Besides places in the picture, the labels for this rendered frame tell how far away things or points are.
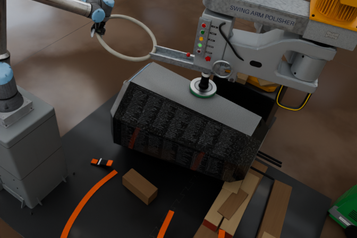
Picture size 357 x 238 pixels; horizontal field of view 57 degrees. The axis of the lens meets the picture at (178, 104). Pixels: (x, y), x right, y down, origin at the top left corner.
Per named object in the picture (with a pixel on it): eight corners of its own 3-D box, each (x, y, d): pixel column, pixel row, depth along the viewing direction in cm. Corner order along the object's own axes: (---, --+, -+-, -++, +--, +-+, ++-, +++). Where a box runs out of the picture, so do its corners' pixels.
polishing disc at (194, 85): (221, 86, 267) (221, 85, 266) (207, 100, 253) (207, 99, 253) (199, 75, 274) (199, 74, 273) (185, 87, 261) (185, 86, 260)
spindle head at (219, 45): (244, 65, 251) (262, 12, 220) (239, 82, 236) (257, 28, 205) (200, 52, 256) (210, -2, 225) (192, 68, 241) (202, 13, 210)
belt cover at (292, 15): (347, 35, 214) (360, 12, 202) (349, 56, 196) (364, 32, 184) (206, -2, 227) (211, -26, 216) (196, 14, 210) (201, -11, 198)
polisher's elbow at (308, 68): (286, 64, 232) (296, 41, 219) (311, 65, 236) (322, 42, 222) (295, 82, 219) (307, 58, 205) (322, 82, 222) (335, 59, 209)
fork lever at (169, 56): (240, 69, 253) (241, 64, 250) (235, 84, 240) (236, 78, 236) (156, 47, 265) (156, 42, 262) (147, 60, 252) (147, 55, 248)
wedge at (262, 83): (278, 78, 293) (279, 74, 289) (281, 86, 286) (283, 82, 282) (256, 78, 289) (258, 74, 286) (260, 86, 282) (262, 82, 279)
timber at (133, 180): (121, 184, 286) (121, 176, 278) (132, 175, 293) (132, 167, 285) (147, 205, 275) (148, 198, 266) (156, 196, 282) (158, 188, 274)
